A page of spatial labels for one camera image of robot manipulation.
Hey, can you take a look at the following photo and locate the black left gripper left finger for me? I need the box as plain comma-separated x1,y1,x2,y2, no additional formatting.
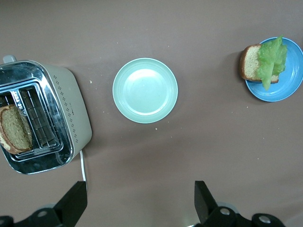
0,181,88,227

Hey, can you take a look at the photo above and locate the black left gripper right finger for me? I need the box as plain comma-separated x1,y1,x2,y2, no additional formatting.
194,180,285,227

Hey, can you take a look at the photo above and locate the brown bread slice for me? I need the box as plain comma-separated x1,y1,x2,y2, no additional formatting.
240,44,280,84
0,104,34,155

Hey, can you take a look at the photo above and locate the green lettuce leaf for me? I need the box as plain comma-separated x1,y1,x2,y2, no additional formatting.
257,35,288,92

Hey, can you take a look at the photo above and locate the green round plate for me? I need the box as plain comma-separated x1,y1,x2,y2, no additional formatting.
112,58,178,124

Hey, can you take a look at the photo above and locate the blue round plate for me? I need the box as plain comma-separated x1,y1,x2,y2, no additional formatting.
245,37,303,103

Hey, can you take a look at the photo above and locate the beige chrome toaster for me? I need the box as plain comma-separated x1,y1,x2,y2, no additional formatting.
0,54,93,175

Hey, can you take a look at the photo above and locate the white toaster power cable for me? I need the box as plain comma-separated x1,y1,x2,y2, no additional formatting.
79,150,88,190

